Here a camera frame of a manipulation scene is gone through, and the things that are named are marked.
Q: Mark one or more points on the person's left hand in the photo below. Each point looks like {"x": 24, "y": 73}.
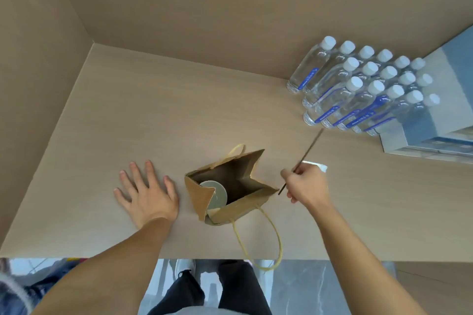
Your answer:
{"x": 151, "y": 204}

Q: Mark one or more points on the person's right hand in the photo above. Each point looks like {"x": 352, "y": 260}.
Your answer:
{"x": 310, "y": 187}

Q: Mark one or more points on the person's left little finger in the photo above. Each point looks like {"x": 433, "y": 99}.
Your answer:
{"x": 122, "y": 198}

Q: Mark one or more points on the person's left thumb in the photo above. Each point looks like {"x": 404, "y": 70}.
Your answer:
{"x": 171, "y": 189}

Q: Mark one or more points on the person's left middle finger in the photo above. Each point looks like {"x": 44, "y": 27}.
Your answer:
{"x": 136, "y": 176}

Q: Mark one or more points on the person's right fingers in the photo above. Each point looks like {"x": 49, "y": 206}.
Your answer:
{"x": 293, "y": 185}

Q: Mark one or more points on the thin brown stick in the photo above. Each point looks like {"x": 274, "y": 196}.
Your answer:
{"x": 309, "y": 148}

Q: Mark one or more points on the person's left forearm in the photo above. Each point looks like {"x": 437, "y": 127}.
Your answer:
{"x": 107, "y": 270}

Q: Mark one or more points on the person's right forearm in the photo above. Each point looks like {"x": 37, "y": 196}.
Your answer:
{"x": 362, "y": 263}

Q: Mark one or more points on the brown paper carrier bag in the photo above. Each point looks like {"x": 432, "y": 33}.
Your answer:
{"x": 255, "y": 200}

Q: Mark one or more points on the grey lidded paper cup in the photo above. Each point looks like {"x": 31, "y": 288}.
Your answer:
{"x": 216, "y": 194}

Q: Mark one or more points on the white shoe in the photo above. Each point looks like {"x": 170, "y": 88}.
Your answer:
{"x": 184, "y": 267}

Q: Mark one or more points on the group of clear water bottles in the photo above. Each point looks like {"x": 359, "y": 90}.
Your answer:
{"x": 354, "y": 93}

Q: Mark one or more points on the flat blue white cardboard box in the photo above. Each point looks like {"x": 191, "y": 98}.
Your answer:
{"x": 406, "y": 148}

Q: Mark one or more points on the person's black trousers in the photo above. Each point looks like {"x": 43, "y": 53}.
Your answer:
{"x": 236, "y": 292}

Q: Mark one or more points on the grey blue fabric bundle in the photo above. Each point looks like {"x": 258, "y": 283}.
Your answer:
{"x": 33, "y": 281}

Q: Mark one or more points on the large blue white cardboard box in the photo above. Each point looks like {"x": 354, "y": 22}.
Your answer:
{"x": 443, "y": 97}

